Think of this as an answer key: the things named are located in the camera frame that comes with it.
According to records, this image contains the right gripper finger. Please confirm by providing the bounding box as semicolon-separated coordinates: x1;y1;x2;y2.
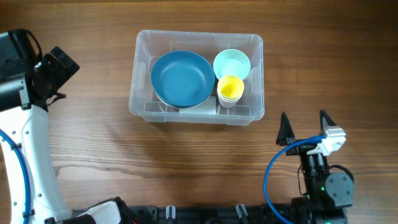
320;110;336;128
276;112;295;146

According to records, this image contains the pink cup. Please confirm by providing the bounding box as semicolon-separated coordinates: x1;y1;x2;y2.
218;98;238;108

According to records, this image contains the cream cup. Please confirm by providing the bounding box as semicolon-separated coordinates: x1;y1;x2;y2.
218;92;241;102

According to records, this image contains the yellow cup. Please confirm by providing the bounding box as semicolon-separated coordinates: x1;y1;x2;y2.
217;75;245;100

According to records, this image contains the mint green small bowl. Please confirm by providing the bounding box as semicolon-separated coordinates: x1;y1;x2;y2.
213;49;251;81

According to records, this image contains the dark blue bowl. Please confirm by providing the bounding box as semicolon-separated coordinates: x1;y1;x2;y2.
154;90;212;108
150;50;215;91

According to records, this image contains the cream large bowl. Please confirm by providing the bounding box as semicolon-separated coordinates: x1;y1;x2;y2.
155;93;211;109

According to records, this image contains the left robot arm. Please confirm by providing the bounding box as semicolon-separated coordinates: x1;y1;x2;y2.
1;29;139;223

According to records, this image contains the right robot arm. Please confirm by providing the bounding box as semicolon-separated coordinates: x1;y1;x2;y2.
276;110;354;223

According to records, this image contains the clear plastic storage container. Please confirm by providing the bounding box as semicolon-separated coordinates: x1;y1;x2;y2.
128;30;266;126

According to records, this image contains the right blue cable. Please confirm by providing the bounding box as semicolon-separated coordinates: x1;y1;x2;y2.
263;134;326;224

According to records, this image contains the blue cable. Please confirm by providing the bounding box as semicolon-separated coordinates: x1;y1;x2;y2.
263;134;326;224
0;129;32;224

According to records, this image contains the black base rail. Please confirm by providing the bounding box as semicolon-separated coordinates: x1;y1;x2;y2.
129;204;348;224

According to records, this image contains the left blue cable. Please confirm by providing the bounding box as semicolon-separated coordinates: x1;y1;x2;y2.
0;129;32;224

